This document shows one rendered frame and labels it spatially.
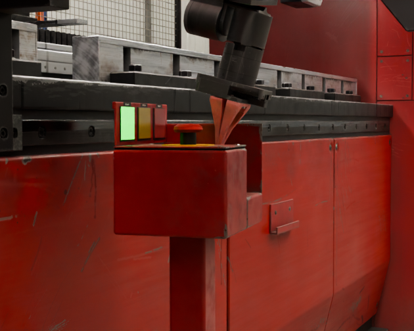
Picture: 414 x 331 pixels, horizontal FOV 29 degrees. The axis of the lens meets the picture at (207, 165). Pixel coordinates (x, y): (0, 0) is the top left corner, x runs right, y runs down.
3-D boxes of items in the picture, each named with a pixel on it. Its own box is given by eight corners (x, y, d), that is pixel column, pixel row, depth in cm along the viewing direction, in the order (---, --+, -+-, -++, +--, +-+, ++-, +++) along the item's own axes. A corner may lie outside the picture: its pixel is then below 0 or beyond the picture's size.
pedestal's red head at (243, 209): (227, 240, 105) (226, 100, 104) (112, 234, 109) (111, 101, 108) (263, 221, 124) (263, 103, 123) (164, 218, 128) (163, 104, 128)
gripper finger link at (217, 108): (210, 143, 124) (225, 83, 122) (254, 155, 122) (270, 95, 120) (196, 144, 117) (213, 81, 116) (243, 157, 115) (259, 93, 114)
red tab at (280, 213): (277, 234, 189) (277, 204, 189) (269, 234, 190) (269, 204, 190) (299, 226, 203) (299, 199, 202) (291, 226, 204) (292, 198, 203)
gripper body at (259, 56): (206, 87, 123) (219, 39, 122) (270, 104, 120) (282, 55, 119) (193, 85, 117) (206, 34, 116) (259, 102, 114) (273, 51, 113)
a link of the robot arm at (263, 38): (263, 5, 113) (280, 12, 118) (222, -4, 116) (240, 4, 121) (251, 53, 114) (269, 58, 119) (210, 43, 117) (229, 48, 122)
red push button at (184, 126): (197, 150, 109) (197, 123, 108) (169, 150, 110) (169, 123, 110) (206, 149, 112) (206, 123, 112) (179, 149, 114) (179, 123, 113)
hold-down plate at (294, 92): (289, 98, 219) (289, 87, 219) (271, 99, 221) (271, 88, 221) (324, 101, 245) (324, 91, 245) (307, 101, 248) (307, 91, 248)
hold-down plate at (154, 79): (134, 87, 147) (133, 71, 147) (108, 88, 149) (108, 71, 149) (207, 92, 174) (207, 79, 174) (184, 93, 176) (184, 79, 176)
